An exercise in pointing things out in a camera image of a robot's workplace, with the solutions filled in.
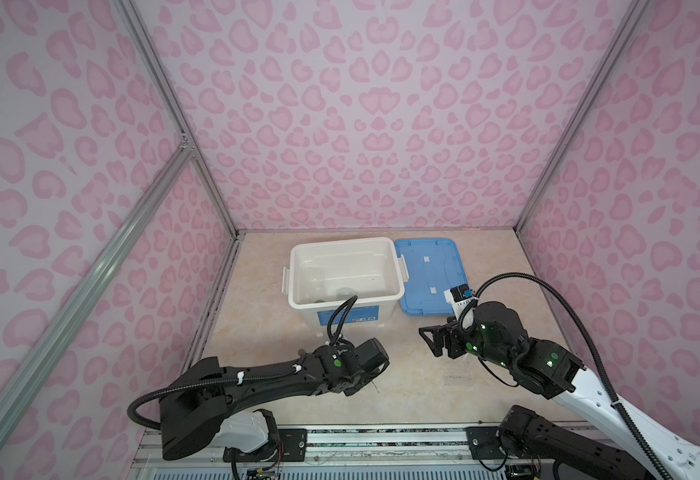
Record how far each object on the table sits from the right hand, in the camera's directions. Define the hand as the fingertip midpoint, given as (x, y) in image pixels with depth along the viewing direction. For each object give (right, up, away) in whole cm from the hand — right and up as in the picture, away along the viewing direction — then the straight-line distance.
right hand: (434, 326), depth 70 cm
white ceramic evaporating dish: (-22, +4, +30) cm, 38 cm away
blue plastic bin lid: (+10, +13, +40) cm, 44 cm away
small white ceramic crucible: (-30, +2, +26) cm, 40 cm away
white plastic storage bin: (-31, +10, +37) cm, 49 cm away
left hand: (-12, -14, +10) cm, 21 cm away
